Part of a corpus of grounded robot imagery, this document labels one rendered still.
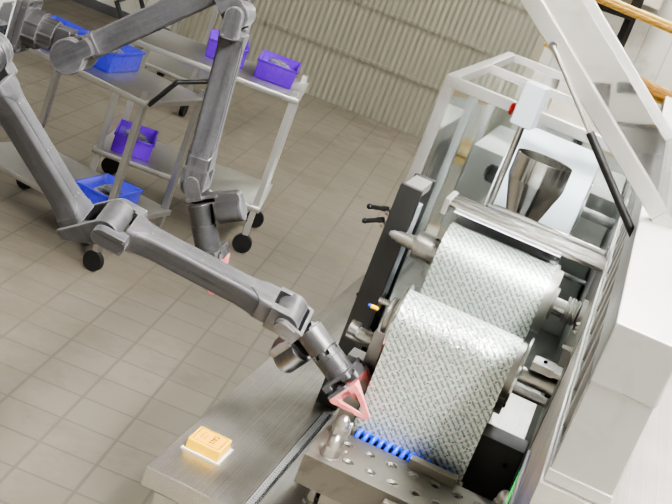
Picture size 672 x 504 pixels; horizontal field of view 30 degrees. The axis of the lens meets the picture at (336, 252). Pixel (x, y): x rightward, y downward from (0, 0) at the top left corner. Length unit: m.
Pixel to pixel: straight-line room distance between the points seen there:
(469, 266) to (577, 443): 1.11
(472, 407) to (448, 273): 0.33
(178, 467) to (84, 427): 1.97
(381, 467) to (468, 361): 0.26
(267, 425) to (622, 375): 1.29
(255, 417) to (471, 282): 0.54
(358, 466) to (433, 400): 0.21
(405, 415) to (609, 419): 0.98
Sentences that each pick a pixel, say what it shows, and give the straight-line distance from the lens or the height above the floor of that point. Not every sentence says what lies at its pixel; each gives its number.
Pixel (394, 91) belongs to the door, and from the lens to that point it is 11.09.
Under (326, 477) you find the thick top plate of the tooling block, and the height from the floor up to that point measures 1.01.
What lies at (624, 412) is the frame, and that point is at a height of 1.56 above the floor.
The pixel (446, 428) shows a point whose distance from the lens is 2.43.
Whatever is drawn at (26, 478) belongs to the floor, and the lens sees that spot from 3.98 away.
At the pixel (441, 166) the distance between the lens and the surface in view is 3.37.
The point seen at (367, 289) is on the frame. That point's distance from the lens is 2.74.
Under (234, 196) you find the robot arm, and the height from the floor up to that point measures 1.27.
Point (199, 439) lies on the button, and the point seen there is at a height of 0.92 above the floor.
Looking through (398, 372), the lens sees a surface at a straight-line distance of 2.41.
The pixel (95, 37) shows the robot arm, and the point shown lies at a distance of 2.80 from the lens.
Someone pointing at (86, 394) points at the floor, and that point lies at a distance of 4.55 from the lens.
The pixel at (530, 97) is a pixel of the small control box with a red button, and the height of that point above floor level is 1.68.
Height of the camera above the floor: 2.03
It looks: 17 degrees down
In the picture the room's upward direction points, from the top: 21 degrees clockwise
